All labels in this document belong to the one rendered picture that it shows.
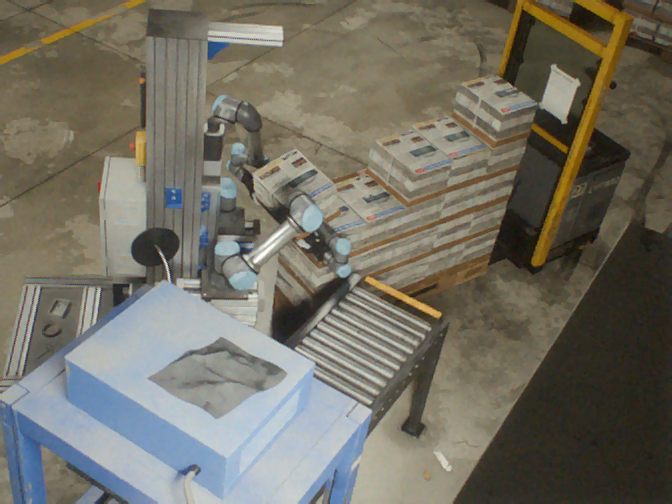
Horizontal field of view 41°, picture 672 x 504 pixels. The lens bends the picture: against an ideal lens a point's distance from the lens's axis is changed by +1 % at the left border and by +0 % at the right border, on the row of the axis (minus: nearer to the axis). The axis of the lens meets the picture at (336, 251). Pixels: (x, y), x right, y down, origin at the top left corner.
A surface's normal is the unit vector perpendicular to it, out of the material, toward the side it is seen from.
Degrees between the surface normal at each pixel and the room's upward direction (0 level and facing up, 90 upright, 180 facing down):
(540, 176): 90
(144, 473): 0
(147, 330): 0
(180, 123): 90
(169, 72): 90
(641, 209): 0
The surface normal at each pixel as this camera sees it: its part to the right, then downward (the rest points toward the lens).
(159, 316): 0.13, -0.76
